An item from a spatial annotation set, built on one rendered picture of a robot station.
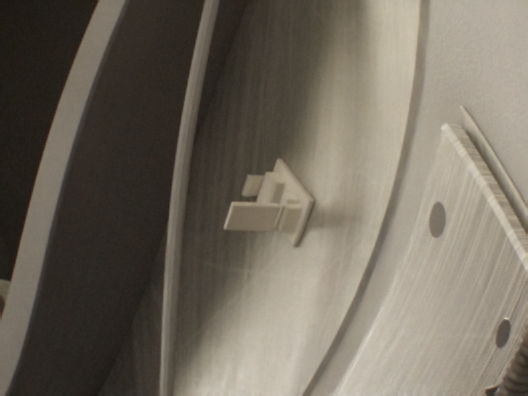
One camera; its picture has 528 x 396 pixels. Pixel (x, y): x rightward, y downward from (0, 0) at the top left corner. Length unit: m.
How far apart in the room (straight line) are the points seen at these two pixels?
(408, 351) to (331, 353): 0.07
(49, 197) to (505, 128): 0.22
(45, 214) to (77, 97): 0.05
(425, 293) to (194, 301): 0.16
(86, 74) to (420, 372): 0.19
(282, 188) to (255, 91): 0.04
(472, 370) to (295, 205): 0.15
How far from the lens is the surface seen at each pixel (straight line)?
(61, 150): 0.99
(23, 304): 1.04
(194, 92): 0.94
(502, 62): 0.84
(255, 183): 0.96
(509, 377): 0.78
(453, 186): 0.85
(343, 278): 0.93
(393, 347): 0.88
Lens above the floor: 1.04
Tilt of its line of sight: 5 degrees down
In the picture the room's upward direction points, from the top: 5 degrees clockwise
